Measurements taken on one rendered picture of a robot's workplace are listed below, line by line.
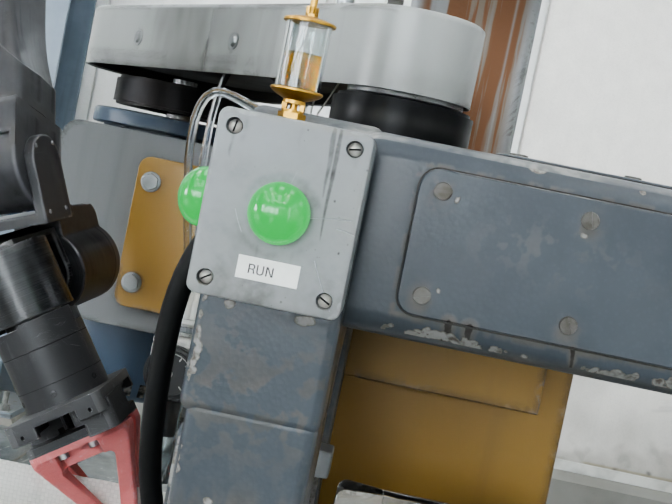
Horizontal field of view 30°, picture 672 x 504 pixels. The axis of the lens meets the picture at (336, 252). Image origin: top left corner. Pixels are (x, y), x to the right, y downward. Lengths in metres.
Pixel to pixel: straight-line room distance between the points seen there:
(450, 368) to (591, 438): 5.08
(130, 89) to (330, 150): 0.54
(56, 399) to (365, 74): 0.28
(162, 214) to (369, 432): 0.25
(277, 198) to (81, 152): 0.50
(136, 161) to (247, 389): 0.44
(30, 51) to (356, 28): 0.22
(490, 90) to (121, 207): 0.34
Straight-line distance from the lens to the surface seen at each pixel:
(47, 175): 0.81
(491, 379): 0.89
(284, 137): 0.59
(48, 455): 0.82
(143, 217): 1.04
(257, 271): 0.59
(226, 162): 0.60
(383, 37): 0.76
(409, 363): 0.89
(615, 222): 0.65
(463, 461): 0.95
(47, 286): 0.82
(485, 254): 0.64
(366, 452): 0.95
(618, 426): 5.97
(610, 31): 5.92
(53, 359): 0.81
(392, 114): 0.75
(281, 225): 0.58
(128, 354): 1.09
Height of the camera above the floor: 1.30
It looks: 3 degrees down
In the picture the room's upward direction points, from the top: 11 degrees clockwise
